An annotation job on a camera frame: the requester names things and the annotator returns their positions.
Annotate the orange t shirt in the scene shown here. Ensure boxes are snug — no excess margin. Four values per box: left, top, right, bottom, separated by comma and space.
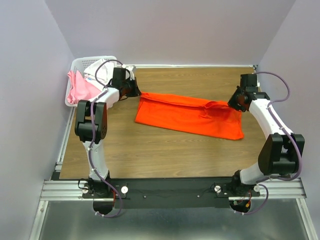
135, 92, 245, 141

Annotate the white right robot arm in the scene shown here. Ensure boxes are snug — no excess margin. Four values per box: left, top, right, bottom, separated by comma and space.
227, 73, 305, 196

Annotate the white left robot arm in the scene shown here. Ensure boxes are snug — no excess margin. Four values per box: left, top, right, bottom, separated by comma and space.
74, 65, 141, 198

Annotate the white t shirt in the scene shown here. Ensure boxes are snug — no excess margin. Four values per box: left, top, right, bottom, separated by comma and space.
84, 58, 115, 91

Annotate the pink t shirt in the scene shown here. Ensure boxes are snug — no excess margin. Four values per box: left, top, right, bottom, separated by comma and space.
66, 70, 102, 105

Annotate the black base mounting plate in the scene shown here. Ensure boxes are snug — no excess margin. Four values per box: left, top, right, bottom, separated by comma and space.
78, 177, 260, 214

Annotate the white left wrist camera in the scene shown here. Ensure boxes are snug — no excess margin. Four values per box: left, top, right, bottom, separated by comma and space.
126, 65, 137, 74

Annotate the aluminium frame rail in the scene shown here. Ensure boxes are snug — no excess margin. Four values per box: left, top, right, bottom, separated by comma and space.
30, 177, 318, 240

